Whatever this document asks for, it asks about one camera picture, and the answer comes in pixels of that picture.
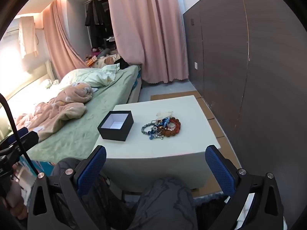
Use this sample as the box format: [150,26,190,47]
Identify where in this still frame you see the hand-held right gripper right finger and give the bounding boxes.
[205,145,285,230]

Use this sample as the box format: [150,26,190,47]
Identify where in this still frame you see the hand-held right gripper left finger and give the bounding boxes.
[27,145,107,230]

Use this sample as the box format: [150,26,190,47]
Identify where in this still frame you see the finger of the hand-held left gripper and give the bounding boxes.
[9,126,29,139]
[0,131,40,157]

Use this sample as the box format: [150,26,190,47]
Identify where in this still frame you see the black jewelry box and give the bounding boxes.
[97,110,134,142]

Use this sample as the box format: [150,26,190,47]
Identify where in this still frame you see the brown seed bracelet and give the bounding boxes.
[159,117,182,137]

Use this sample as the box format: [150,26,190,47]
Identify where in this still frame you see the grey bead bracelet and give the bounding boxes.
[141,123,156,136]

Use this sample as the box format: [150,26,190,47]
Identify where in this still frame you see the pile of mixed jewelry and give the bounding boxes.
[147,116,178,141]

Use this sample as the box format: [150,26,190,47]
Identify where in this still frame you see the clear plastic bag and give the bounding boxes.
[156,110,174,119]

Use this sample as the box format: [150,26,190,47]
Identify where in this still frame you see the person's left hand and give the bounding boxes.
[5,180,28,219]

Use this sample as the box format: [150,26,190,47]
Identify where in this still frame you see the flat brown cardboard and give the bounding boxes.
[150,90,243,195]

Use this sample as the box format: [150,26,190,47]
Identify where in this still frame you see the bed with green sheet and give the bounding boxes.
[0,63,142,176]

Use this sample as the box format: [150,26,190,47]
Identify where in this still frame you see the pink fleece blanket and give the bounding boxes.
[14,83,94,142]

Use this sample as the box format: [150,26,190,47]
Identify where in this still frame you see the white table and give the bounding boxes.
[92,95,222,192]

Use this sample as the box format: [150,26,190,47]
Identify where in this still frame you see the person's right leg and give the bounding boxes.
[130,177,198,230]

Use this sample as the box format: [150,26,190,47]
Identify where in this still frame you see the white hanging cloth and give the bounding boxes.
[18,16,39,59]

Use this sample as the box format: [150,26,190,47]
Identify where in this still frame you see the light green duvet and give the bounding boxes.
[45,63,121,90]

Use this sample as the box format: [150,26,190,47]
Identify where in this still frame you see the dark brown wardrobe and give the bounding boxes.
[182,0,307,221]

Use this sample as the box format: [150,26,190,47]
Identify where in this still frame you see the narrow pink curtain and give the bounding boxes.
[42,0,90,80]

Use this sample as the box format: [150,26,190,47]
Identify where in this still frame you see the black cloth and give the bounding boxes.
[114,57,131,70]

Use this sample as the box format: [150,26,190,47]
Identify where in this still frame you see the dark hanging clothes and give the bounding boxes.
[84,0,115,51]

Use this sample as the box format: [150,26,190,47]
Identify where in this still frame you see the wide pink curtain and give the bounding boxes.
[106,0,190,85]

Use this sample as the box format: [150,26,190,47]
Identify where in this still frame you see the black cable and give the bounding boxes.
[0,93,39,175]

